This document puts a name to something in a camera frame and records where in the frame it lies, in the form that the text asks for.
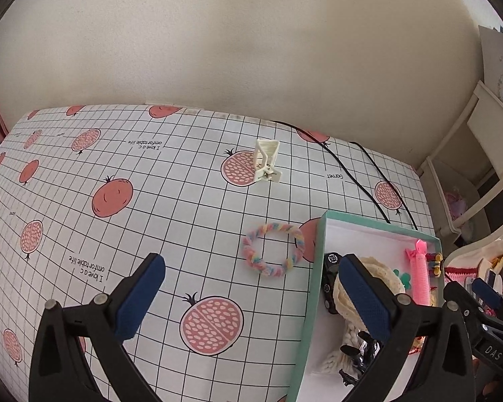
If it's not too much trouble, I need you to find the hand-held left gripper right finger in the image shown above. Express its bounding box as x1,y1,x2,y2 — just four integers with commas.
337,253,476,402

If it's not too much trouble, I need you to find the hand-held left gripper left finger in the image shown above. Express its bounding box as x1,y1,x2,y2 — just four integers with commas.
29,252,166,402

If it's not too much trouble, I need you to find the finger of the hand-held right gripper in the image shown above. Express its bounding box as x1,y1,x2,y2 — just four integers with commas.
470,277,503,324
443,280,488,336

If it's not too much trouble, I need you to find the cream knitted headband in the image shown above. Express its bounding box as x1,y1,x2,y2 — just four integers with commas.
310,255,407,375

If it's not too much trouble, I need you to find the colourful striped hair clip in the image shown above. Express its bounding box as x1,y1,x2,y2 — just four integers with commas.
427,252,443,279

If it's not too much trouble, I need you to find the black hair claw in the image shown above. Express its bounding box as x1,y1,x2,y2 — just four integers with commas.
337,331,380,386

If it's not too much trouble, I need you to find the pink hair roller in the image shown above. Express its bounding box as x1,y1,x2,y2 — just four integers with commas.
406,239,432,306

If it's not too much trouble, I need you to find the teal cardboard box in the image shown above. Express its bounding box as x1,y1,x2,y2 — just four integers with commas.
286,210,443,402

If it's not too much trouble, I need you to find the pink striped crochet blanket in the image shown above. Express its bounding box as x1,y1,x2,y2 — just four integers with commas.
444,260,503,286

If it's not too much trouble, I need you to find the white plastic chair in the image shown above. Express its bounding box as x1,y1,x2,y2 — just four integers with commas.
444,227,503,269

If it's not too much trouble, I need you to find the pastel rainbow scrunchie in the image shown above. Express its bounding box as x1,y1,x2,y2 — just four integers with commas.
241,223,306,277

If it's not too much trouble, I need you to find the pomegranate print tablecloth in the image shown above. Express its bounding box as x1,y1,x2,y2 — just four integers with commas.
0,105,437,402

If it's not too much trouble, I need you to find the white plastic clip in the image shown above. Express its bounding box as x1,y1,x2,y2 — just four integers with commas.
253,138,282,184

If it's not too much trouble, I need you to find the white shelf unit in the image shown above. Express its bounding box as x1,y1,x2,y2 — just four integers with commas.
417,79,503,235

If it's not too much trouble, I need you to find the white printed board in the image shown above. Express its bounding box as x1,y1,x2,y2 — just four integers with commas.
478,25,503,128

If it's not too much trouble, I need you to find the black cable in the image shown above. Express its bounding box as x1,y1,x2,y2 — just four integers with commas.
272,121,391,223
347,141,418,231

